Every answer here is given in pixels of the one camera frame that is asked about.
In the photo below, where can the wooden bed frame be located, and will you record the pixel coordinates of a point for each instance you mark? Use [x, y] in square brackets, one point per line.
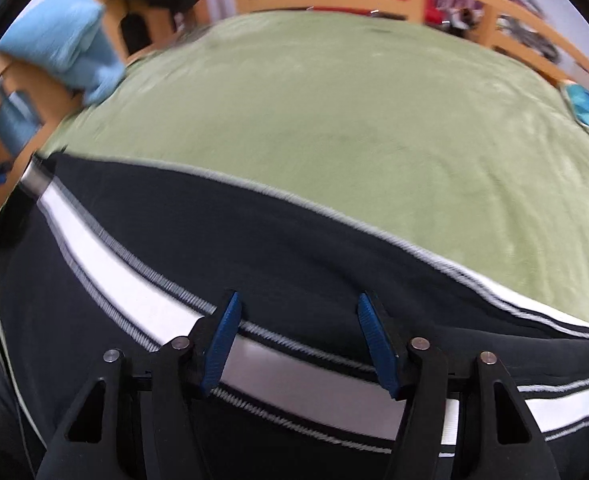
[324, 2]

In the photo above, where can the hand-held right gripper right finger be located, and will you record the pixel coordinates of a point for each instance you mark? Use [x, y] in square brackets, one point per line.
[377, 347]

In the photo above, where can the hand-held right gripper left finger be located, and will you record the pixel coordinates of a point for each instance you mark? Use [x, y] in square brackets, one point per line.
[220, 347]

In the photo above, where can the light blue fleece robe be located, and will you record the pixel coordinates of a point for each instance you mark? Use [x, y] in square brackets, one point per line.
[59, 35]

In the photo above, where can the black pants with white stripes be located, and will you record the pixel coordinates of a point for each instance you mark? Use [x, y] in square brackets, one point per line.
[274, 260]

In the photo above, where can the green fleece blanket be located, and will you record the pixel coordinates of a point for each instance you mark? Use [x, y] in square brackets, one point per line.
[349, 135]

